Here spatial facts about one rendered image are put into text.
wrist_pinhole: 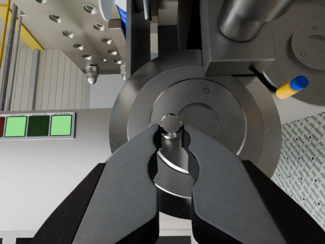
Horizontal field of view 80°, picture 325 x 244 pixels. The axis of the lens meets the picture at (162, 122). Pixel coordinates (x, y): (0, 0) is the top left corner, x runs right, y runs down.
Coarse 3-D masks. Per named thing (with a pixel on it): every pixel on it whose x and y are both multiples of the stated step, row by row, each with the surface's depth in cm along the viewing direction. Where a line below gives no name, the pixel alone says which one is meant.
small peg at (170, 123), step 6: (168, 114) 12; (174, 114) 12; (162, 120) 12; (168, 120) 12; (174, 120) 12; (180, 120) 12; (162, 126) 12; (168, 126) 12; (174, 126) 12; (180, 126) 12; (162, 132) 12; (168, 132) 12; (174, 132) 12; (168, 138) 14; (174, 138) 14
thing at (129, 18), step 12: (132, 0) 21; (132, 12) 21; (144, 12) 34; (132, 24) 21; (144, 24) 33; (132, 36) 21; (144, 36) 33; (132, 48) 20; (144, 48) 32; (132, 60) 20; (144, 60) 32; (132, 72) 20
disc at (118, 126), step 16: (144, 64) 18; (160, 64) 18; (176, 64) 18; (128, 80) 18; (144, 80) 18; (240, 80) 17; (256, 80) 17; (128, 96) 17; (256, 96) 17; (112, 112) 17; (128, 112) 17; (272, 112) 17; (112, 128) 17; (272, 128) 16; (112, 144) 17; (272, 144) 16; (272, 160) 16; (160, 192) 16; (160, 208) 16; (176, 208) 16
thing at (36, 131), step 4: (44, 116) 51; (48, 116) 51; (32, 120) 51; (36, 120) 51; (40, 120) 51; (44, 120) 51; (32, 124) 51; (36, 124) 51; (40, 124) 51; (44, 124) 51; (32, 128) 51; (36, 128) 51; (40, 128) 51; (44, 128) 51; (28, 132) 51; (32, 132) 51; (36, 132) 51; (40, 132) 51; (44, 132) 50
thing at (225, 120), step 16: (192, 80) 15; (208, 80) 15; (160, 96) 15; (176, 96) 15; (192, 96) 15; (208, 96) 15; (224, 96) 15; (160, 112) 15; (176, 112) 15; (192, 112) 15; (208, 112) 15; (224, 112) 15; (240, 112) 15; (208, 128) 15; (224, 128) 15; (240, 128) 15; (176, 144) 15; (224, 144) 14; (240, 144) 14; (176, 160) 14
